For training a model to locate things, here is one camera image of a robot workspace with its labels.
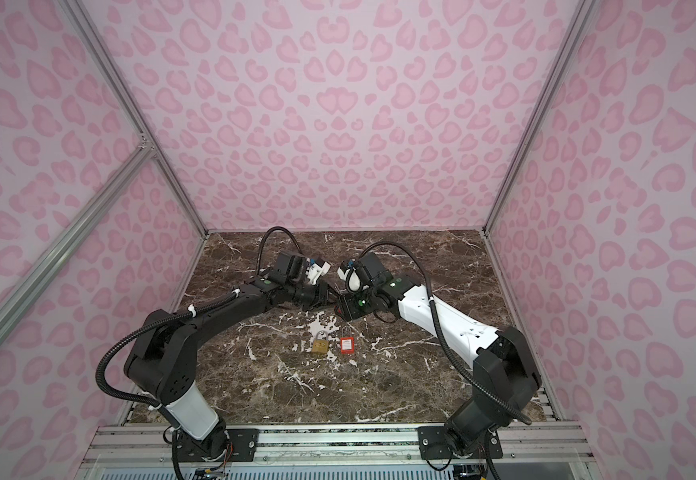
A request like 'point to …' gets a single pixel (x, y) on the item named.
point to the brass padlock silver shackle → (320, 345)
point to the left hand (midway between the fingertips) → (345, 297)
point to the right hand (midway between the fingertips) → (346, 304)
